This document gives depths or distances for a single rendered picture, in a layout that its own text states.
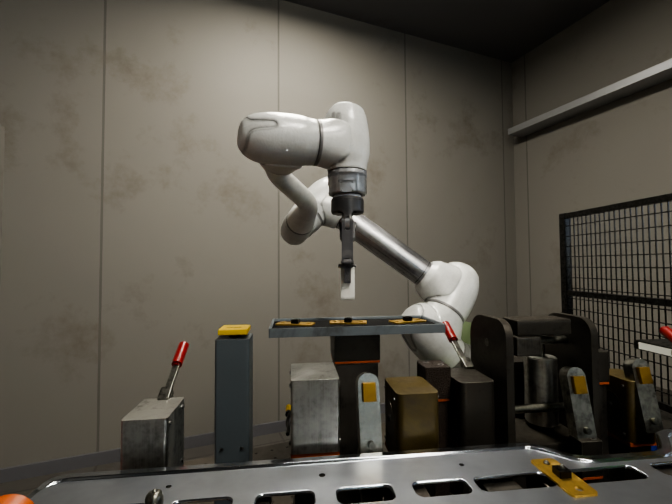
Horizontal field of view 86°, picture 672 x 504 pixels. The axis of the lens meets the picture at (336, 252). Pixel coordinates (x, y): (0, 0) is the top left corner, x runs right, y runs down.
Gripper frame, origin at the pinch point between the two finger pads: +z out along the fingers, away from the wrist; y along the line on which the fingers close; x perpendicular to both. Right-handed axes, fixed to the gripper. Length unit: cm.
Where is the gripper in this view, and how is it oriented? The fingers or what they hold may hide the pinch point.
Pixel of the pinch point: (347, 286)
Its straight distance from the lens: 82.0
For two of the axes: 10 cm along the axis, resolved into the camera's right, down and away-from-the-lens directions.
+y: -0.4, -0.3, -10.0
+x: 10.0, -0.1, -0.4
